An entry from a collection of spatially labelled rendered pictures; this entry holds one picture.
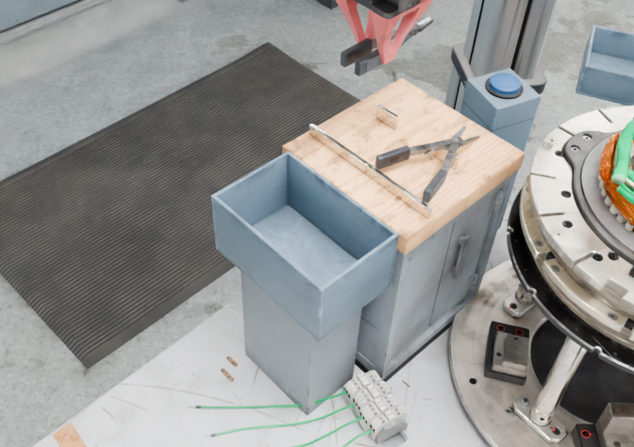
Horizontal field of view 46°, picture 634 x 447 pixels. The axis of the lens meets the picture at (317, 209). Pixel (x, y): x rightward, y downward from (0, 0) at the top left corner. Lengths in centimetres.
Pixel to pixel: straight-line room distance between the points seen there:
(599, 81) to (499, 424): 46
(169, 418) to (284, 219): 29
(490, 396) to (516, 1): 56
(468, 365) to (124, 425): 43
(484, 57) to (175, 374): 66
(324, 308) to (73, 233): 158
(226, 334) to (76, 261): 119
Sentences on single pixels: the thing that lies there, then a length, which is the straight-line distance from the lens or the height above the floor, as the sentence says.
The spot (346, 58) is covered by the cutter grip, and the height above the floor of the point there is 119.
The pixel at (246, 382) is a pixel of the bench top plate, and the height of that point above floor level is 78.
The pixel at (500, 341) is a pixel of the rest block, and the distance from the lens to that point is 99.
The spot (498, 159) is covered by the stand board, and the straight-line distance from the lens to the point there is 86.
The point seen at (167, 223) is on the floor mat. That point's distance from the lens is 222.
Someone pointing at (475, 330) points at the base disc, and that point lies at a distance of 103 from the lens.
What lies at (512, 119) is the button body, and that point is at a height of 101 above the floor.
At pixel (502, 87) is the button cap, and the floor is 104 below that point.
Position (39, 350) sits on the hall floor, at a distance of 203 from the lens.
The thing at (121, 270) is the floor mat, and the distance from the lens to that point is 212.
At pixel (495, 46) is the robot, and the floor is 99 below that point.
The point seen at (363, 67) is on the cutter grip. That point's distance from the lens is 75.
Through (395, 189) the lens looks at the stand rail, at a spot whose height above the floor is 108.
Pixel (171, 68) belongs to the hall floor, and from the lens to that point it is 283.
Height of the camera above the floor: 162
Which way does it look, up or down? 46 degrees down
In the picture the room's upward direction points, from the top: 3 degrees clockwise
